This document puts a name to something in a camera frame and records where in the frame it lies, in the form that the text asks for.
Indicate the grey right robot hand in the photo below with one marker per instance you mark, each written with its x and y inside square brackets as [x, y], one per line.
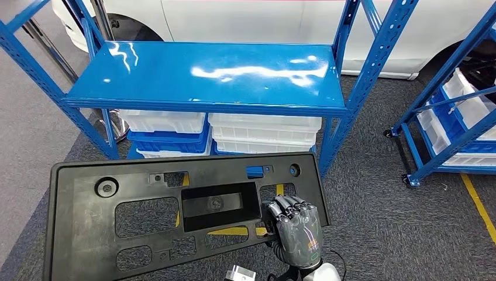
[298, 236]

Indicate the black plastic panel part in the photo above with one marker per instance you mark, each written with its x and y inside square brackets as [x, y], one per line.
[85, 217]

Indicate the blue wheeled shelf rack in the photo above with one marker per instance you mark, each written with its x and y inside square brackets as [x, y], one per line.
[422, 163]

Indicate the blue metal shelf rack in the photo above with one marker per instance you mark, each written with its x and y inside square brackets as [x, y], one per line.
[193, 77]

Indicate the white car red stripe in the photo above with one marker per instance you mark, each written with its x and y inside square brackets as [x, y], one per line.
[252, 19]

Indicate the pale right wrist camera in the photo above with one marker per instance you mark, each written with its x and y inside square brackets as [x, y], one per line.
[240, 273]

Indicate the chrome stanchion post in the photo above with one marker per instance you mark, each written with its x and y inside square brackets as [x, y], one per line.
[50, 50]
[102, 19]

